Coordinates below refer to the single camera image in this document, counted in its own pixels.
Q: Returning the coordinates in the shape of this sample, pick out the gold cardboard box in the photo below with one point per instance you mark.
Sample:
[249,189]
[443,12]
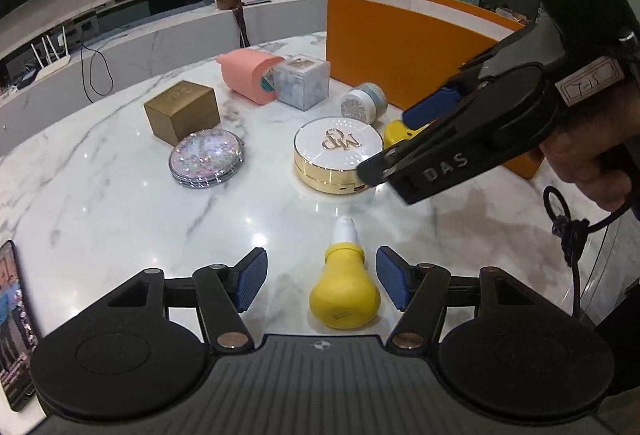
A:
[185,112]

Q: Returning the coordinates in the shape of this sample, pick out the marbled cube box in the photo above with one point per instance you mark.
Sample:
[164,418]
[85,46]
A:
[305,85]

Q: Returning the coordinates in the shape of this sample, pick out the white router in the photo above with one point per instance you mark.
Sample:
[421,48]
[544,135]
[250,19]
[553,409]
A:
[55,67]

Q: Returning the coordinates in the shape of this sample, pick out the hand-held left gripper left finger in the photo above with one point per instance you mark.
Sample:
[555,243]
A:
[252,277]

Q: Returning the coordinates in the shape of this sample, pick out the yellow bulb-shaped bottle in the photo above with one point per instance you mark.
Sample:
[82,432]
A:
[342,295]

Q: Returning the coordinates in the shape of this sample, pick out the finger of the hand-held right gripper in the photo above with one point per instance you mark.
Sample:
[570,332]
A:
[440,170]
[430,107]

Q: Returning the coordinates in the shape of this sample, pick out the glitter compact mirror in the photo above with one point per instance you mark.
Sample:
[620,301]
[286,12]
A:
[205,157]

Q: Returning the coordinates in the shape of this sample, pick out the white and gold compact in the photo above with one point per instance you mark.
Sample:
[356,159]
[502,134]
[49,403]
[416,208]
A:
[330,140]

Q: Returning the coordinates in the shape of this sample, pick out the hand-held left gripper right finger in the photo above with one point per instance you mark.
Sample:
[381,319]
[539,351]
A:
[395,280]

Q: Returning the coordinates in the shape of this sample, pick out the orange storage box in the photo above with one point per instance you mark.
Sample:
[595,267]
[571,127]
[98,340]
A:
[380,45]

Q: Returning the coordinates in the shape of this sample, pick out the white glitter jar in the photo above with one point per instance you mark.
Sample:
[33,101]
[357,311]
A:
[357,104]

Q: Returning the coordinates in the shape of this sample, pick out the black smartphone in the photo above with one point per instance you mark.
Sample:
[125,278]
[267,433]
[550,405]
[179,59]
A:
[15,315]

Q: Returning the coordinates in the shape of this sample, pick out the pink rounded container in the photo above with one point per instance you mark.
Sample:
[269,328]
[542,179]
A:
[240,72]

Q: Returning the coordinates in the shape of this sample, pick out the person's right hand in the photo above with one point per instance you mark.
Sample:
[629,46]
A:
[595,155]

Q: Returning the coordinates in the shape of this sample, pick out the small yellow container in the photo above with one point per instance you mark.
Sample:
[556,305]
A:
[397,134]

